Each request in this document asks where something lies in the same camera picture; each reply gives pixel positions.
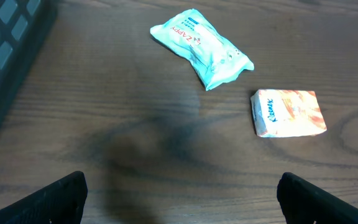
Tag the orange small snack box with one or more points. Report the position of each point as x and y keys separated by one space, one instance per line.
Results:
x=286 y=113

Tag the light blue wipes pack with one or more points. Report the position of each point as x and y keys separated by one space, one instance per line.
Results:
x=214 y=58

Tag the grey plastic mesh basket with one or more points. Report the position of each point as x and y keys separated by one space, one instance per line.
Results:
x=24 y=26

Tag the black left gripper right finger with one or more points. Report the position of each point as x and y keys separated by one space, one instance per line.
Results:
x=302 y=202

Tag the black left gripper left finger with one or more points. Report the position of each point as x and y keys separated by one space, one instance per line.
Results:
x=61 y=202

